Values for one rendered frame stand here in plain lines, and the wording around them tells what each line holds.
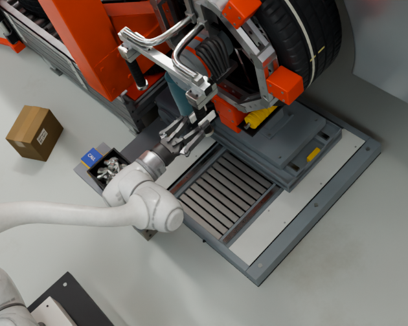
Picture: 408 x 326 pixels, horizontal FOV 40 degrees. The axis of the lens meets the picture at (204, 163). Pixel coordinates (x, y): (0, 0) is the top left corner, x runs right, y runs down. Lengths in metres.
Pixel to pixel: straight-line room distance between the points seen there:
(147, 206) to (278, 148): 0.99
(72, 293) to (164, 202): 0.83
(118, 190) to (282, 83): 0.60
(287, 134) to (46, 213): 1.24
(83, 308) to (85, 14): 1.09
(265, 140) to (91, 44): 0.84
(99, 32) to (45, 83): 1.27
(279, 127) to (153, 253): 0.79
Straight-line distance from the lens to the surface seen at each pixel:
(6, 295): 2.01
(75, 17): 2.09
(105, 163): 2.15
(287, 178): 2.43
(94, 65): 2.23
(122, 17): 2.24
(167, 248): 2.54
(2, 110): 3.41
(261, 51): 1.73
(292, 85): 1.76
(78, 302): 2.25
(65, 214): 1.55
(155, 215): 1.56
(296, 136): 2.44
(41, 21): 3.36
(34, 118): 3.00
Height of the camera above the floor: 2.24
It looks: 56 degrees down
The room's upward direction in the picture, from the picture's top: 22 degrees counter-clockwise
